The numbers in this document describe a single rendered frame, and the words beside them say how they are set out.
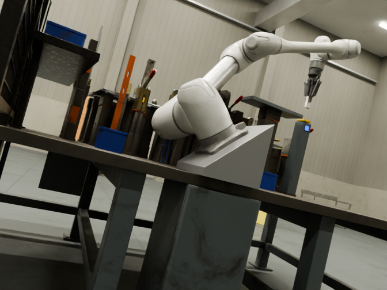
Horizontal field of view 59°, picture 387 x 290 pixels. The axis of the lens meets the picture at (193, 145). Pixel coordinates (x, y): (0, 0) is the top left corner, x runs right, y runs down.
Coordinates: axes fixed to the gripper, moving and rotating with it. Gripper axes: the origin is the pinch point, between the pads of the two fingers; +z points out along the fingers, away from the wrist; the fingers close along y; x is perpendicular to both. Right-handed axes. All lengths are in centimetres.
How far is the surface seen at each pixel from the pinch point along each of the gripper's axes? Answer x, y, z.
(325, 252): 22, -54, 76
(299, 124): 3.5, -1.2, 14.9
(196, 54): -283, 859, -305
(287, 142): -6.7, 17.0, 24.6
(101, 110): 112, 28, 38
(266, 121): 29.5, -3.7, 20.3
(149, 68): 96, 17, 10
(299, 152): 0.8, -3.7, 31.5
